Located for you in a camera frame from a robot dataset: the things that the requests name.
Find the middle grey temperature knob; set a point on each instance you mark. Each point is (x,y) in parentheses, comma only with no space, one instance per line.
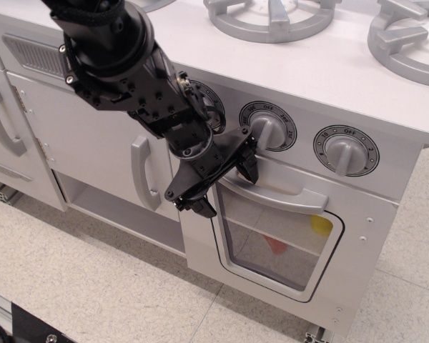
(271,126)

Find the middle silver stove burner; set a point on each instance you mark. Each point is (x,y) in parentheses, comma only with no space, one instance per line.
(279,28)

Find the white cabinet door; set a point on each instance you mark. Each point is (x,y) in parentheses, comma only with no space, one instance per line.
(93,146)
(30,172)

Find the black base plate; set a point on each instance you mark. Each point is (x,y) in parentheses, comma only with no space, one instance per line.
(18,325)

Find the white oven door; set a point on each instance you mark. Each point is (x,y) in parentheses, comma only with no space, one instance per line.
(321,279)

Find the yellow toy bottle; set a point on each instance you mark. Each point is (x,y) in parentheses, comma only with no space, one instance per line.
(321,225)

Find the silver oven door handle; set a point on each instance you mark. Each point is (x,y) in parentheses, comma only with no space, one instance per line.
(266,191)

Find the grey timer knob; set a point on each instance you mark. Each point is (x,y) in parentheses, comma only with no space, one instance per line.
(345,150)
(215,108)

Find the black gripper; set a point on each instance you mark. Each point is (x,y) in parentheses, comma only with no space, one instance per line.
(235,149)

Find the right silver stove burner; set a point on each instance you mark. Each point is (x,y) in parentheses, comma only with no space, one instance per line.
(387,44)

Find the left grey timer knob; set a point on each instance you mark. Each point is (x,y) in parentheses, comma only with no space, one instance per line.
(215,108)

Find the aluminium frame rail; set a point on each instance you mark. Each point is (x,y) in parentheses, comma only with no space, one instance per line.
(318,334)

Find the silver vent grille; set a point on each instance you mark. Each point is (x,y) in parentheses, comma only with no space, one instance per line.
(34,55)

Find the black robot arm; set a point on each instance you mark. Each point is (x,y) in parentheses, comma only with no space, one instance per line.
(114,64)

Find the red toy on lower shelf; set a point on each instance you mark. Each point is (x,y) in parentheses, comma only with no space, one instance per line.
(276,246)

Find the white toy kitchen unit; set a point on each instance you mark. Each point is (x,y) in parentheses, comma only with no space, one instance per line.
(107,270)

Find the silver cabinet door handle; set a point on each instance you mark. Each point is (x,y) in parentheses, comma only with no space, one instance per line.
(140,152)

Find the right grey timer knob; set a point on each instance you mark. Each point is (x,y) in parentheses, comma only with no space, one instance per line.
(345,150)

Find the silver stove burner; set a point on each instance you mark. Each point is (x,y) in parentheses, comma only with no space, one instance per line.
(279,28)
(387,44)

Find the left white cabinet door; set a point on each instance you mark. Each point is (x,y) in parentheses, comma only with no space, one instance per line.
(30,172)

